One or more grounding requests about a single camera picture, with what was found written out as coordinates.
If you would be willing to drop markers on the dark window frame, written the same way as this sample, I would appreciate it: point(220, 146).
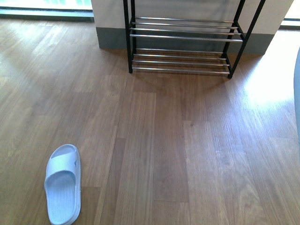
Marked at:
point(47, 14)

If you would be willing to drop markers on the black metal shoe rack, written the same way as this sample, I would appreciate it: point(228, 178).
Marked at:
point(202, 37)

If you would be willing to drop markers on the light blue slipper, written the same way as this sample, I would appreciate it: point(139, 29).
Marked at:
point(296, 84)
point(63, 185)

